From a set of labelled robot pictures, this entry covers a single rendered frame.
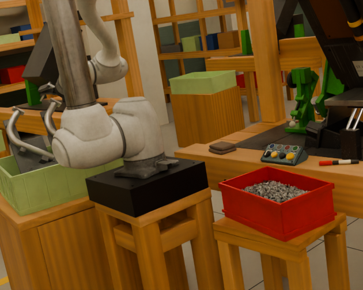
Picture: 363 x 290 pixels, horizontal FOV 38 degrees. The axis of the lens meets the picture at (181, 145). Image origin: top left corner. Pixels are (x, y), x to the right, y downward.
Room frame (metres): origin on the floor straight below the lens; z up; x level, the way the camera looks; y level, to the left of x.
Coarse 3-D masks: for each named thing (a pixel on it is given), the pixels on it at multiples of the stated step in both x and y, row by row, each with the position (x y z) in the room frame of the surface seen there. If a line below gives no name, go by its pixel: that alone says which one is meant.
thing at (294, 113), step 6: (312, 72) 2.30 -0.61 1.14; (312, 78) 2.30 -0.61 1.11; (318, 78) 2.32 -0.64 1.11; (312, 84) 2.31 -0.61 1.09; (312, 90) 2.29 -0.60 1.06; (300, 102) 2.26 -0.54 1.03; (306, 102) 2.26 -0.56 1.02; (300, 108) 2.27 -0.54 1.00; (306, 108) 2.25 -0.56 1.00; (294, 114) 2.23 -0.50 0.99; (300, 114) 2.24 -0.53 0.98
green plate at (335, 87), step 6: (324, 72) 1.92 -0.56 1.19; (330, 72) 1.92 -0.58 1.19; (324, 78) 1.92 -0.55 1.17; (330, 78) 1.92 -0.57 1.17; (324, 84) 1.92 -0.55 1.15; (330, 84) 1.92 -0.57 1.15; (336, 84) 1.90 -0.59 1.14; (324, 90) 1.93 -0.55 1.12; (330, 90) 1.92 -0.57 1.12; (336, 90) 1.90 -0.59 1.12; (342, 90) 1.88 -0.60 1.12; (330, 96) 1.97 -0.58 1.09
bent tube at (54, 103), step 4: (52, 100) 2.46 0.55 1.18; (52, 104) 2.45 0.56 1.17; (56, 104) 2.47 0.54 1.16; (60, 104) 2.47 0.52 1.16; (48, 108) 2.44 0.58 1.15; (52, 108) 2.44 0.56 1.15; (48, 112) 2.42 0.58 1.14; (52, 112) 2.44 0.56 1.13; (44, 116) 2.42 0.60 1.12; (48, 116) 2.41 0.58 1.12; (44, 120) 2.41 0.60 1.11; (48, 120) 2.40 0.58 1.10; (48, 124) 2.39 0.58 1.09; (48, 128) 2.39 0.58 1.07; (52, 128) 2.39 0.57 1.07; (52, 132) 2.38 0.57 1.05
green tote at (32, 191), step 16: (0, 160) 2.42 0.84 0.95; (0, 176) 2.30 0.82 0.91; (16, 176) 2.05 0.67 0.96; (32, 176) 2.08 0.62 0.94; (48, 176) 2.11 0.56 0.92; (64, 176) 2.14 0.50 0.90; (80, 176) 2.17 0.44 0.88; (0, 192) 2.39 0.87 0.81; (16, 192) 2.05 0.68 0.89; (32, 192) 2.08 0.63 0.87; (48, 192) 2.10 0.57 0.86; (64, 192) 2.13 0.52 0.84; (80, 192) 2.16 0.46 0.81; (16, 208) 2.08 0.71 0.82; (32, 208) 2.07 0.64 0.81
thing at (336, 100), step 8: (360, 88) 1.83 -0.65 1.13; (336, 96) 1.76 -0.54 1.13; (344, 96) 1.74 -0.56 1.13; (352, 96) 1.72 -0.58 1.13; (360, 96) 1.69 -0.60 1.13; (328, 104) 1.72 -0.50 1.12; (336, 104) 1.69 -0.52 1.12; (344, 104) 1.67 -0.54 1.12; (352, 104) 1.65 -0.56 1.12; (360, 104) 1.63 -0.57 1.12
